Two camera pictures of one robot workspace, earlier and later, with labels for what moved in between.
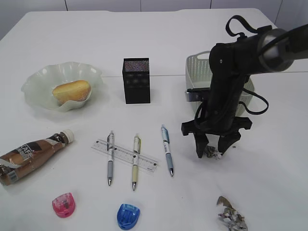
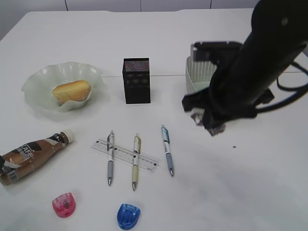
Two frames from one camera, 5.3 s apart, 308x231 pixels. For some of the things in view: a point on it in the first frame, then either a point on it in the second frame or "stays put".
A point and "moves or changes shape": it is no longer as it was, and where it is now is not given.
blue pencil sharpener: [127, 216] stays put
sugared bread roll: [77, 91] stays put
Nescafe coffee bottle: [16, 162] stays put
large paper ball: [234, 221] moves or changes shape
